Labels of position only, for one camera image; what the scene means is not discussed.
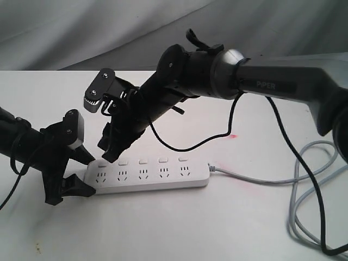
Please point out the grey backdrop cloth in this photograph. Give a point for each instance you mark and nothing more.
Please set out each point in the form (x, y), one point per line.
(132, 35)

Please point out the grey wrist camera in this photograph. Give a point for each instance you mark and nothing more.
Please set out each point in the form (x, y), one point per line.
(73, 129)
(99, 86)

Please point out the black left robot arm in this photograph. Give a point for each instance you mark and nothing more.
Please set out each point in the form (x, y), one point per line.
(21, 143)

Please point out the white five-outlet power strip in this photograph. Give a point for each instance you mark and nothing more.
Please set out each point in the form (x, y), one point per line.
(147, 174)

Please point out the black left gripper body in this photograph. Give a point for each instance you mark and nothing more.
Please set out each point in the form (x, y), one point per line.
(55, 156)

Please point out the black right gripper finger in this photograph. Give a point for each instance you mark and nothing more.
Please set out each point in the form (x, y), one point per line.
(106, 140)
(113, 151)

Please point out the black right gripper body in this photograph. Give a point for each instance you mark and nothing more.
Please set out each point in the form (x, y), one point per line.
(123, 118)

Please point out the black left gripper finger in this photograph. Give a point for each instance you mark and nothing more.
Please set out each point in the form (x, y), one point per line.
(82, 155)
(74, 186)

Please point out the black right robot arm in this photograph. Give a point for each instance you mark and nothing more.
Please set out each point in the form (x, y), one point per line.
(319, 81)

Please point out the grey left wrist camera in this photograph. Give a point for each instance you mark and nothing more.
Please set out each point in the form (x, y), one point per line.
(73, 129)

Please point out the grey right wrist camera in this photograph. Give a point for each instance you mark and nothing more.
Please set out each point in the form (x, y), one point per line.
(99, 86)

